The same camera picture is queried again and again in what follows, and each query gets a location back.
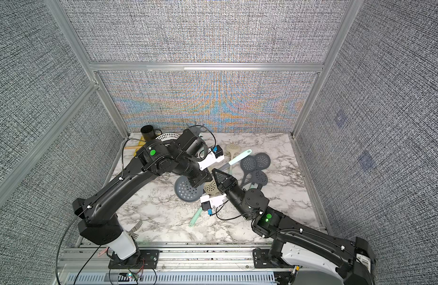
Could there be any grey skimmer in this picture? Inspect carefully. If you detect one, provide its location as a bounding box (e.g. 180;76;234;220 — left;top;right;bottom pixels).
255;153;271;171
241;171;268;187
240;155;257;179

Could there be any white bowl black rim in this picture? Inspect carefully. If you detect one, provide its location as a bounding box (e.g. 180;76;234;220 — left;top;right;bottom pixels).
156;133;180;141

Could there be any black mug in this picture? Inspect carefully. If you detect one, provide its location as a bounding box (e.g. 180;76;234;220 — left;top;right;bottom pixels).
140;125;163;142

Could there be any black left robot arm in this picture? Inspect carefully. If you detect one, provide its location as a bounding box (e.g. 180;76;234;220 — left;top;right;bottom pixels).
73;125;217;261

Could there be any cream slotted spatula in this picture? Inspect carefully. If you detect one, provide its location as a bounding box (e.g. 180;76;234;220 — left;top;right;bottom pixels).
226;143;241;159

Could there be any metal fork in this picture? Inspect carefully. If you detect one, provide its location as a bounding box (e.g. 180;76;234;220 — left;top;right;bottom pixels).
127;220;142;240

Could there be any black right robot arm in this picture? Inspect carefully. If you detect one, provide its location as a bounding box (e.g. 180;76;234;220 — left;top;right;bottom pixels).
212;169;376;285

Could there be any grey skimmer left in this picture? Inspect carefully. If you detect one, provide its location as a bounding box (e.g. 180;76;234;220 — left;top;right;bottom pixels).
240;155;257;179

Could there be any yellow tray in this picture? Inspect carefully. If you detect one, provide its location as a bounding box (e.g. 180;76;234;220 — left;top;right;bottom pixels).
133;138;146;157

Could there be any grey skimmer lone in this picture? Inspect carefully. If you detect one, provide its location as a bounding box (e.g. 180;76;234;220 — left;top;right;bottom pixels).
174;176;203;203

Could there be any grey skimmer back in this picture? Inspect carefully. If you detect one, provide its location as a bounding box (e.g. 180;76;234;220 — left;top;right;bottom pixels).
255;153;271;171

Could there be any grey skimmer right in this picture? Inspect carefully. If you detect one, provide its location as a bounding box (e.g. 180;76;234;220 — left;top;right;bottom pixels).
241;171;268;187

